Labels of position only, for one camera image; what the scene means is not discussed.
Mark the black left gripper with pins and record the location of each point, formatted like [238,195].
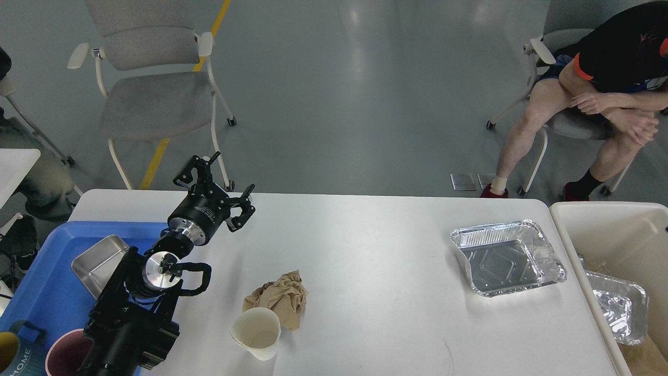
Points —
[207,206]

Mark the white paper cup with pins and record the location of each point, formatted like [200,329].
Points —
[258,331]

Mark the stainless steel tray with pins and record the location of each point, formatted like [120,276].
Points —
[95,266]

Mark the pink mug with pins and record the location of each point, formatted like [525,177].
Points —
[68,353]

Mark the aluminium foil tray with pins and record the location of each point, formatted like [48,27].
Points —
[503,258]

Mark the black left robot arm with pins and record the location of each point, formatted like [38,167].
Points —
[131,322]

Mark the crumpled brown paper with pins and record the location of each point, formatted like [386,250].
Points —
[286,297]

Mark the grey office chair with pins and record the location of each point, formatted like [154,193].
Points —
[152,33]

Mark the blue plastic tray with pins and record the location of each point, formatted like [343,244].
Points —
[51,296]

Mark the white side table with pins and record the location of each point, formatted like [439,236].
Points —
[15,164]

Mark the metal floor plate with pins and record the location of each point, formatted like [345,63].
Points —
[463,182]
[485,179]

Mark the dark teal home mug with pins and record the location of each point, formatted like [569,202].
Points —
[20,356]

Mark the white chair at left edge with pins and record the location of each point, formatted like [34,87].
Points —
[7,91]

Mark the grey chair under person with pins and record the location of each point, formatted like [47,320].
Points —
[566,23]

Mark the beige waste bin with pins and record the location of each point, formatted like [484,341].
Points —
[625,240]

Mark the seated person black shirt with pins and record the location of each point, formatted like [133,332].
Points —
[616,74]

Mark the foil tray in bin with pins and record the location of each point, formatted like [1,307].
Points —
[622,295]

